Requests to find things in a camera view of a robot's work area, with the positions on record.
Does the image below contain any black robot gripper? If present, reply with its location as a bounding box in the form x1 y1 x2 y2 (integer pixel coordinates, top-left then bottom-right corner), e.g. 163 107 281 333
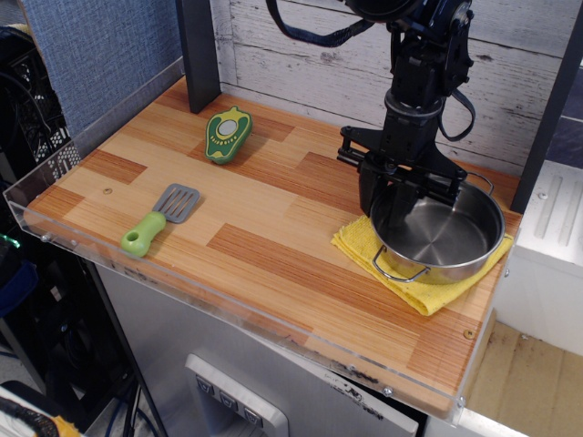
338 109 467 228

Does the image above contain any stainless steel pot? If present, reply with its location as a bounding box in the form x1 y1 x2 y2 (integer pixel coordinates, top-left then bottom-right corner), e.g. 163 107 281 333
370 180 506 285

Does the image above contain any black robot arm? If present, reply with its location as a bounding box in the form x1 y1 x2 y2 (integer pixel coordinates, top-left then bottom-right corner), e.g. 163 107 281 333
338 1 473 229

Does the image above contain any yellow folded cloth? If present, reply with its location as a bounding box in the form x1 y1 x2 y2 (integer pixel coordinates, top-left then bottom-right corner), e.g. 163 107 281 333
331 216 514 316

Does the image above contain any green toy avocado half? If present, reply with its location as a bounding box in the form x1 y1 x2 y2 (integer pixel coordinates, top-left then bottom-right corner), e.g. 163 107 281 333
204 106 253 165

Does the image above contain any white toy sink counter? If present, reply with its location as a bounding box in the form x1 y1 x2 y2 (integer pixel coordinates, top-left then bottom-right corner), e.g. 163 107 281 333
493 161 582 355

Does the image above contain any clear acrylic table guard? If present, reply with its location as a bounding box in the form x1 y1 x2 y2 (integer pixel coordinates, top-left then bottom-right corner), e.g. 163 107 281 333
5 81 504 419

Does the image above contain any silver toy fridge cabinet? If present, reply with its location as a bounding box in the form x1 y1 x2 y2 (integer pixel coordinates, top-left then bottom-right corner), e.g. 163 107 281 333
96 264 426 436

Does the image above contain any black plastic crate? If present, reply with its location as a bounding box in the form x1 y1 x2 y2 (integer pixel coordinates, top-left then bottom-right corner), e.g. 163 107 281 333
1 48 70 164

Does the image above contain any dark vertical post right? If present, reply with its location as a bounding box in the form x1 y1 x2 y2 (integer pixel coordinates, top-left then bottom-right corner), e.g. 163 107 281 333
510 6 582 214

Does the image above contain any dark vertical post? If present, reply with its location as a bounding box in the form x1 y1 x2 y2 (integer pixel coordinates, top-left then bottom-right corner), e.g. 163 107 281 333
510 6 582 214
176 0 221 114

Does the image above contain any green handled grey spatula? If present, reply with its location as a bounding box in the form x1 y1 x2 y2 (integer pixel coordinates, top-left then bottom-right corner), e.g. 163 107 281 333
120 183 200 257

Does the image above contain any dark vertical post left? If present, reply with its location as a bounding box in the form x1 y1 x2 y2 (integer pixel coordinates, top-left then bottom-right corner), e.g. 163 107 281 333
176 0 221 114

